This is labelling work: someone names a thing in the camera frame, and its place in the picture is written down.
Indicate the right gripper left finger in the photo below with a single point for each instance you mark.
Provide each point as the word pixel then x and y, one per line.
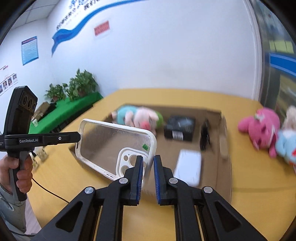
pixel 97 214

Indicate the pink plush toy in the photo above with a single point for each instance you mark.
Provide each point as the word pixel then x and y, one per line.
pixel 262 129

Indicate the grey left sleeve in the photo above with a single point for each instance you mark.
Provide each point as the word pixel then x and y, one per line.
pixel 13 212

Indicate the clear white phone case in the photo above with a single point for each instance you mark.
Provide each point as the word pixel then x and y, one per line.
pixel 110 149

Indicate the cardboard box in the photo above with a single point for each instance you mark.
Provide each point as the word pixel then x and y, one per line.
pixel 216 165

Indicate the black charger box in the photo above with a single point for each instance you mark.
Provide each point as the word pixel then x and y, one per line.
pixel 180 128

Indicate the potted green plant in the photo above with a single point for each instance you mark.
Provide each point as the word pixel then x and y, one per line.
pixel 82 84
pixel 55 92

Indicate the white power bank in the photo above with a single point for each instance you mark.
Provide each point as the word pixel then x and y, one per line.
pixel 188 167

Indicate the person's left hand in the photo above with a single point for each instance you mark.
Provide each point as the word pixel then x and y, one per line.
pixel 24 176

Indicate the black sunglasses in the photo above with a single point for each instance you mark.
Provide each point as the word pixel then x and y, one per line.
pixel 204 136

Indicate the light blue plush toy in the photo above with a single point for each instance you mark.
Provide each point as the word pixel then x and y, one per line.
pixel 285 145

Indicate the pig plush teal shirt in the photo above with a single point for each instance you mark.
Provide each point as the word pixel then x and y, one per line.
pixel 138 117

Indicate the beige plush toy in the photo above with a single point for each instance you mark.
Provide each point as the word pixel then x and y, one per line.
pixel 290 119

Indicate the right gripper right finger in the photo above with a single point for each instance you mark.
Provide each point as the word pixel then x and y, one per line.
pixel 200 214

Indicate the blue wall poster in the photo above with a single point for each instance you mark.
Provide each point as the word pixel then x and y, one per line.
pixel 29 49

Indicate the green cloth side table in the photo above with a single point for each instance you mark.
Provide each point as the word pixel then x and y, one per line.
pixel 65 112

